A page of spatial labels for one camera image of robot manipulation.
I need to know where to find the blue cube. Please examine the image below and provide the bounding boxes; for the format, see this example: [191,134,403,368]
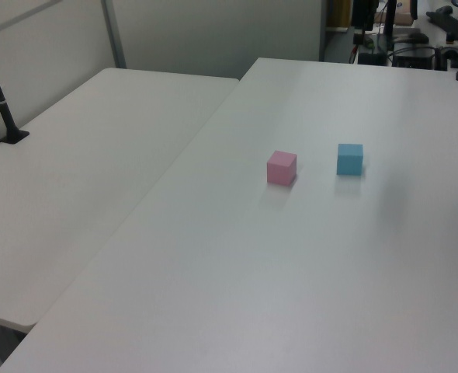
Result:
[336,143,365,176]

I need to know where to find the yellow panel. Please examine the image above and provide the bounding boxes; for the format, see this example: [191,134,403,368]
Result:
[327,0,351,29]

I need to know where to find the small black box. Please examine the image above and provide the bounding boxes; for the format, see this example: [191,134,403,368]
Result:
[358,51,387,66]

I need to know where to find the black electronics box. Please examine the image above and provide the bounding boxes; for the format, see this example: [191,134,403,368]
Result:
[392,46,436,71]

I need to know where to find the black monitor stand pole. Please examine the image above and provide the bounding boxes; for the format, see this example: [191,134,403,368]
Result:
[383,0,398,52]

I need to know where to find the pink cube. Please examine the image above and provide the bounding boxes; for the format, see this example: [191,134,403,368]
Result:
[266,150,298,185]

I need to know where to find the grey partition post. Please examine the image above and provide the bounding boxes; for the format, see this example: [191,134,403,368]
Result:
[100,0,128,71]

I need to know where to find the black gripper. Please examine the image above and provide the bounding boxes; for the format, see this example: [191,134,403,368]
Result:
[351,0,379,51]

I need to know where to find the black keyboard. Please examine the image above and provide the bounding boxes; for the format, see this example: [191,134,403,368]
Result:
[425,9,458,44]

